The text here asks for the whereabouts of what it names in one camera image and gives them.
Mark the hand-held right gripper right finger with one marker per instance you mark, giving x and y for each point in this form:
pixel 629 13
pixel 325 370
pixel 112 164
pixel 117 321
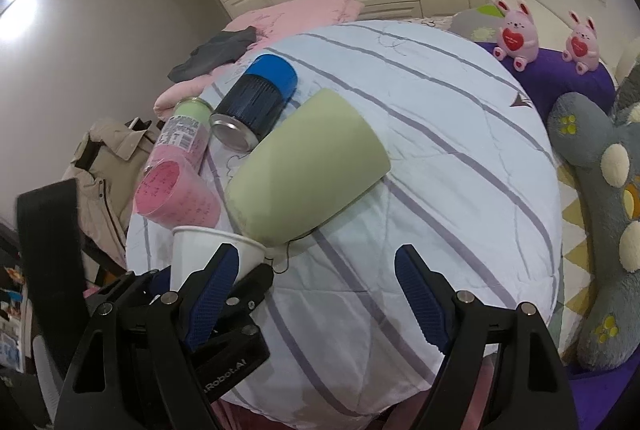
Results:
pixel 420 302

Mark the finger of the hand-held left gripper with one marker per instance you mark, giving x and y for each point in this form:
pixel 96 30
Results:
pixel 159 282
pixel 256 282

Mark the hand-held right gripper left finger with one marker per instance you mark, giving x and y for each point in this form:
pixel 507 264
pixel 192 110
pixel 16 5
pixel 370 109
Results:
pixel 216 295

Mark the white paper cup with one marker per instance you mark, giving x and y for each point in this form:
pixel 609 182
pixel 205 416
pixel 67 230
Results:
pixel 200 250

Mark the light green cup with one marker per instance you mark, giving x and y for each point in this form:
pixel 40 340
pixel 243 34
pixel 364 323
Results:
pixel 305 164

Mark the pink translucent cup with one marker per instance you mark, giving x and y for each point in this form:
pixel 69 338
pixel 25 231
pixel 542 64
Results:
pixel 175 197

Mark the beige jacket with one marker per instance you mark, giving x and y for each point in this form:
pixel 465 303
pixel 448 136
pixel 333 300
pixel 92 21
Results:
pixel 105 190

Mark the stack of magazines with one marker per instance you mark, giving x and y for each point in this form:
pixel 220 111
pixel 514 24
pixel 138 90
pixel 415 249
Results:
pixel 12 310

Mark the labelled green and pink bottle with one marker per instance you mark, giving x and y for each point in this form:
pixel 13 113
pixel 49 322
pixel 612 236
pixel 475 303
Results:
pixel 182 134

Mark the white striped quilt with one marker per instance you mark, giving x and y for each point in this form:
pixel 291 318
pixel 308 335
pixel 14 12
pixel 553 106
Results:
pixel 400 134

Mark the dark can with blue cap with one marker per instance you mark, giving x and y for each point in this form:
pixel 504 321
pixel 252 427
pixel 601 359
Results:
pixel 255 102

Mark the grey plush toy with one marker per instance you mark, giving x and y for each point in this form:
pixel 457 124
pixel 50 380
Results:
pixel 590 149

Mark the dark grey cloth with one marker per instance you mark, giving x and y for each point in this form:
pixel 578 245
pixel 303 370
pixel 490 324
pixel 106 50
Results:
pixel 215 52

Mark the purple pillow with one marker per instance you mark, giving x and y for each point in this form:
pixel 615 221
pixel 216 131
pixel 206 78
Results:
pixel 550 82

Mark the pink blanket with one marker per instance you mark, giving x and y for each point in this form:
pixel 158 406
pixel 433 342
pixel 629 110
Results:
pixel 295 12

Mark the grey pillow with green flower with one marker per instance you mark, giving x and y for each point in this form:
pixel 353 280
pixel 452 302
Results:
pixel 470 27

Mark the large pink bunny plush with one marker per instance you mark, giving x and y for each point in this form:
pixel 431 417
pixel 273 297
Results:
pixel 517 34

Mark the small pink bunny plush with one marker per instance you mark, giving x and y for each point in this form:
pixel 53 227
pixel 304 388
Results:
pixel 581 44

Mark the white headboard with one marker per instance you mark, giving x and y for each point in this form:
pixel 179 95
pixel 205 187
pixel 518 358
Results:
pixel 550 17

